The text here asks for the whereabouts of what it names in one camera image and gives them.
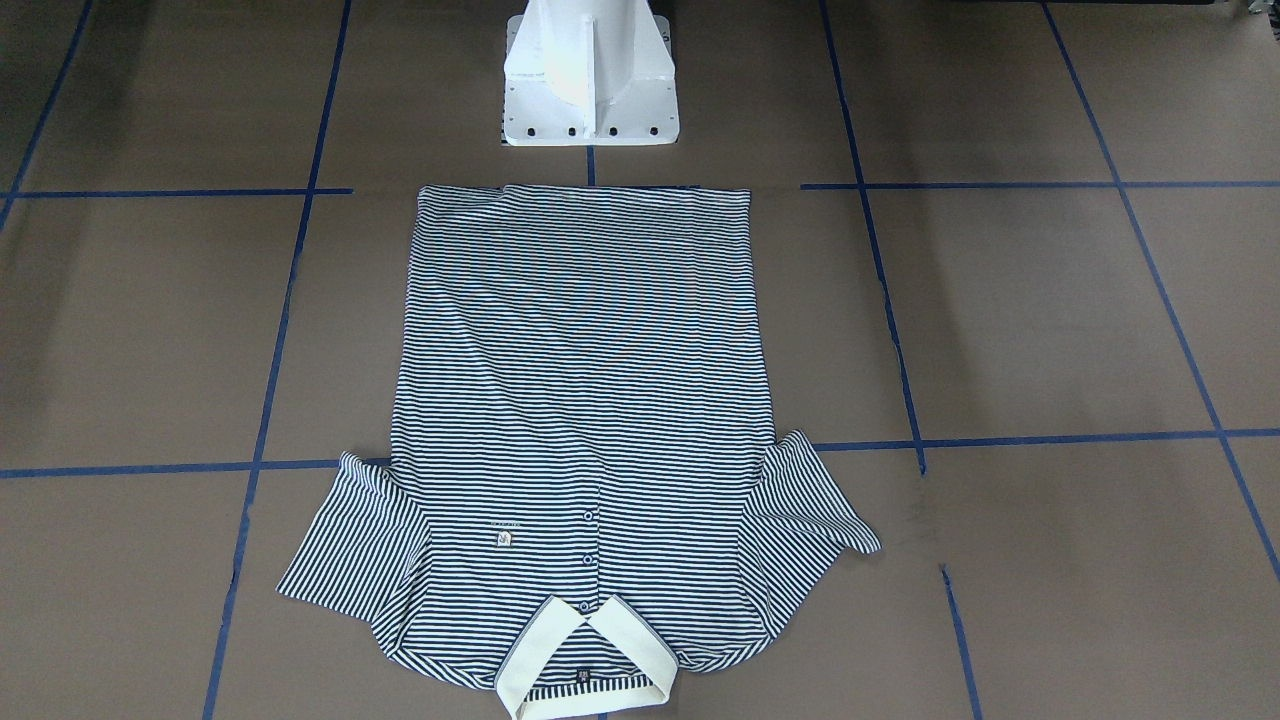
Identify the navy white striped polo shirt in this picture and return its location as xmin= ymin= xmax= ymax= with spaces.
xmin=276 ymin=184 xmax=881 ymax=719

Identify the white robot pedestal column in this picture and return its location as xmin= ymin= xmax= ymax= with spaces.
xmin=500 ymin=1 xmax=681 ymax=147

